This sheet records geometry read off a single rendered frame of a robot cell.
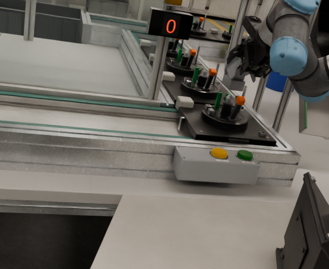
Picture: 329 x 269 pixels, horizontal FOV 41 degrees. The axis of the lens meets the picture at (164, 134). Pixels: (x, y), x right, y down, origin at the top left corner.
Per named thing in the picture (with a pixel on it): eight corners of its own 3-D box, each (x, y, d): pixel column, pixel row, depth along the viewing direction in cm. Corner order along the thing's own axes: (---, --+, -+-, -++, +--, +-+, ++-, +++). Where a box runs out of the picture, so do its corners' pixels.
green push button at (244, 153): (253, 164, 111) (256, 157, 110) (239, 163, 110) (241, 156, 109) (248, 156, 114) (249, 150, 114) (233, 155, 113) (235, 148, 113)
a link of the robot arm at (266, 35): (263, 9, 103) (294, 14, 106) (255, 21, 107) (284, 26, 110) (267, 36, 100) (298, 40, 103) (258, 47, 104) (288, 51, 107)
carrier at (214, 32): (258, 49, 256) (264, 28, 251) (219, 44, 249) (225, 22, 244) (243, 39, 277) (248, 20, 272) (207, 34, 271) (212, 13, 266)
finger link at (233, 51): (222, 62, 119) (242, 45, 112) (222, 57, 120) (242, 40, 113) (236, 66, 121) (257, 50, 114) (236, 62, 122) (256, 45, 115)
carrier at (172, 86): (242, 112, 147) (252, 77, 142) (173, 105, 140) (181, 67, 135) (219, 88, 168) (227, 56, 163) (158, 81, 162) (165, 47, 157)
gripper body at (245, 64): (237, 76, 114) (259, 50, 104) (234, 48, 118) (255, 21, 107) (264, 80, 116) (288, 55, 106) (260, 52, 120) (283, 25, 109)
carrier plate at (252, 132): (274, 147, 124) (277, 141, 123) (194, 140, 118) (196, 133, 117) (244, 114, 145) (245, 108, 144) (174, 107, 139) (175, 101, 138)
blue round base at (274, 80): (298, 94, 216) (308, 65, 211) (270, 91, 212) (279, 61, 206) (284, 84, 230) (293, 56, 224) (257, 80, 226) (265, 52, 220)
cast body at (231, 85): (243, 92, 124) (249, 68, 122) (228, 89, 123) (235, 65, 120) (233, 81, 132) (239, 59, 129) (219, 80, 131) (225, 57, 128)
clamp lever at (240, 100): (236, 120, 125) (246, 101, 119) (229, 120, 124) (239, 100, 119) (233, 111, 127) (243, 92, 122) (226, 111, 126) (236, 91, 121)
